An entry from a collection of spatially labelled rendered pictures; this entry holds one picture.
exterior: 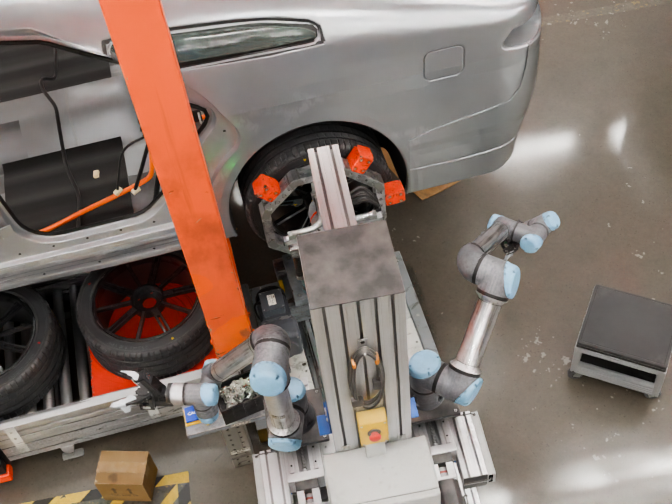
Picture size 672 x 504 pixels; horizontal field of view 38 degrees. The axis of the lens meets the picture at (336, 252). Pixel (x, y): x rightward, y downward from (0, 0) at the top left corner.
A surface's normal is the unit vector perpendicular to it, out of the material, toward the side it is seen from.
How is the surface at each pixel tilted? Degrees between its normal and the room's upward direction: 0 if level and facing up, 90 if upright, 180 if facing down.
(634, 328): 0
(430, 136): 90
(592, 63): 0
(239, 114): 90
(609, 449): 0
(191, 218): 90
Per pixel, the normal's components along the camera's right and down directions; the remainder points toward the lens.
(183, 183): 0.25, 0.75
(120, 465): -0.08, -0.61
